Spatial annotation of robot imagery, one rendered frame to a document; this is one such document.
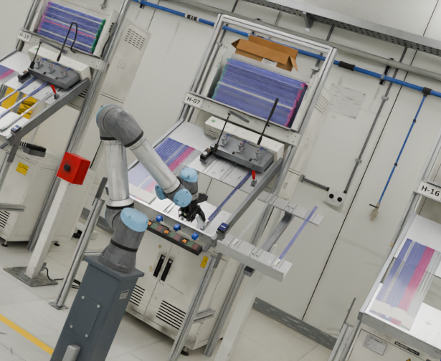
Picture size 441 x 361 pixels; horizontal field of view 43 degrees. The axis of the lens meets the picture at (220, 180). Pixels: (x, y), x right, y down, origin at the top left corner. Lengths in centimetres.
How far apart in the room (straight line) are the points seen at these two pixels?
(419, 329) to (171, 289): 136
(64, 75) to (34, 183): 73
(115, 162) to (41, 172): 157
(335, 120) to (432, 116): 73
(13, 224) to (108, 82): 116
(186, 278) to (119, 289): 95
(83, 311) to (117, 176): 56
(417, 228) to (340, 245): 166
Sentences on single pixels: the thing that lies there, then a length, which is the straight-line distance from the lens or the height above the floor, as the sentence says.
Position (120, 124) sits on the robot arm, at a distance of 218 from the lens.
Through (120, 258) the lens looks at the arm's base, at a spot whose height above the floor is 60.
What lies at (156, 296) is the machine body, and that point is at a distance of 328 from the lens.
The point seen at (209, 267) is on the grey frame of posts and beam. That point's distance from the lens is 279.
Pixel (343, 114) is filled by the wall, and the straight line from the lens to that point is 468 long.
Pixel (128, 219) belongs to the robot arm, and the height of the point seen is 75.
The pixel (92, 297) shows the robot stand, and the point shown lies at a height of 42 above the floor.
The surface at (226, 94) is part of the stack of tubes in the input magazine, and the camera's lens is 334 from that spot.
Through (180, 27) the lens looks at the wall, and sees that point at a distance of 541.
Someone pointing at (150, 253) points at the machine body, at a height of 43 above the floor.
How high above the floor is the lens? 117
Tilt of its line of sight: 4 degrees down
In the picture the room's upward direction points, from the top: 22 degrees clockwise
